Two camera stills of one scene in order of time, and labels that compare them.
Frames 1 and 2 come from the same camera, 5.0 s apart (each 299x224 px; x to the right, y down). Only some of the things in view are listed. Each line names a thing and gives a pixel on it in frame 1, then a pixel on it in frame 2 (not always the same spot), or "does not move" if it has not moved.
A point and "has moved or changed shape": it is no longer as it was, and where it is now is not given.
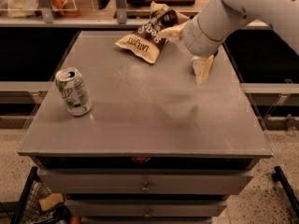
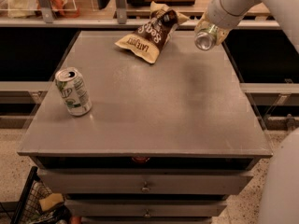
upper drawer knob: (145, 189) does not move
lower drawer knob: (147, 214) does not move
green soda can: (202, 64) has moved or changed shape
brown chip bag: (146, 43) does not move
